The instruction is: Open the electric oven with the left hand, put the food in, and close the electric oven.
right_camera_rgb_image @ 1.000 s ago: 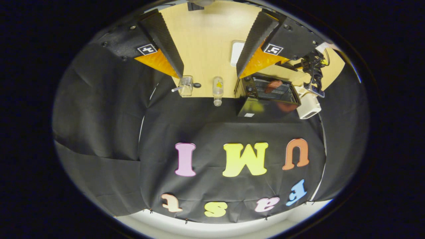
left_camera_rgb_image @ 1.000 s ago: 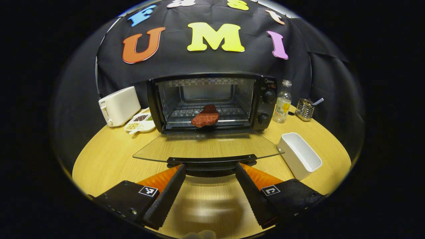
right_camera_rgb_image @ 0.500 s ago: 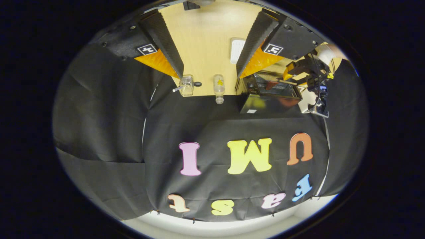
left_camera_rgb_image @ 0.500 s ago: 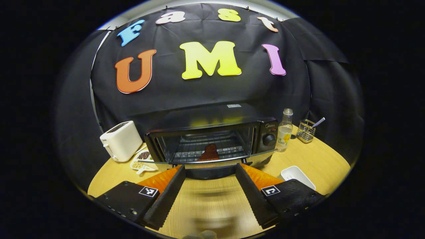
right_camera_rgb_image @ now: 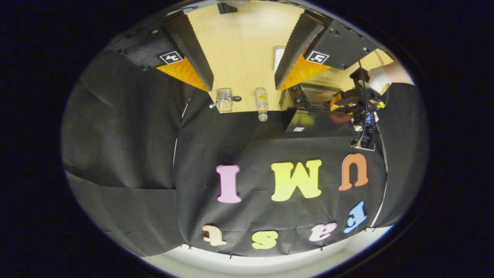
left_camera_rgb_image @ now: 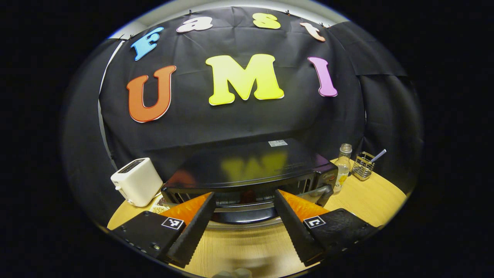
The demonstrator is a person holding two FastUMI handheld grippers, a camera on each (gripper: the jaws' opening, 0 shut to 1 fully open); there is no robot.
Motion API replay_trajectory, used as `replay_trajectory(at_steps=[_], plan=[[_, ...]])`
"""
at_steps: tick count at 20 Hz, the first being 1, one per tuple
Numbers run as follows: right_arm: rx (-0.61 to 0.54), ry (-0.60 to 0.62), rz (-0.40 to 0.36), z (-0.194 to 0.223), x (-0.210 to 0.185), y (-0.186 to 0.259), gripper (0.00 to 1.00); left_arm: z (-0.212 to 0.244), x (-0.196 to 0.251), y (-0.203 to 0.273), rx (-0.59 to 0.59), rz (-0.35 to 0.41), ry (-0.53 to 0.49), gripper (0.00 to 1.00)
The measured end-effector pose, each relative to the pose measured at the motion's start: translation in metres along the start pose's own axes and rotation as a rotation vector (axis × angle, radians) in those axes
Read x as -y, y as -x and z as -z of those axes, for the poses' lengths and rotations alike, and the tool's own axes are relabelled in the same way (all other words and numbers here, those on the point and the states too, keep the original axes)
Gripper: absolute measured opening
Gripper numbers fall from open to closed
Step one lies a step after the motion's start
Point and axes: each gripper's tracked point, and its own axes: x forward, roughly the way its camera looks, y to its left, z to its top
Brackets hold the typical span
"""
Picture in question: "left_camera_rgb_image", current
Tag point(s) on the black electric oven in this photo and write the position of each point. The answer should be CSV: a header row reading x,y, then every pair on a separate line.
x,y
251,166

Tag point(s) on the white divided snack dish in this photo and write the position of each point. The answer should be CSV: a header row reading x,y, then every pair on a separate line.
x,y
159,208

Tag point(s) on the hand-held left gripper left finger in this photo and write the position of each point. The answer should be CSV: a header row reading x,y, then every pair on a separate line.
x,y
193,231

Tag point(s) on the clear glass bottle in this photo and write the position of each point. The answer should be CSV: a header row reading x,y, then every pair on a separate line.
x,y
343,166

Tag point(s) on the white toaster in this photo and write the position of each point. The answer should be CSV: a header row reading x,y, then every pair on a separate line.
x,y
137,181

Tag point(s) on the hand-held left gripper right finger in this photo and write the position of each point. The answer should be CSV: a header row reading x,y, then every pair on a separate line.
x,y
295,231

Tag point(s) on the metal spoon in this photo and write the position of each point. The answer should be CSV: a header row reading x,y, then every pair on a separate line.
x,y
379,155

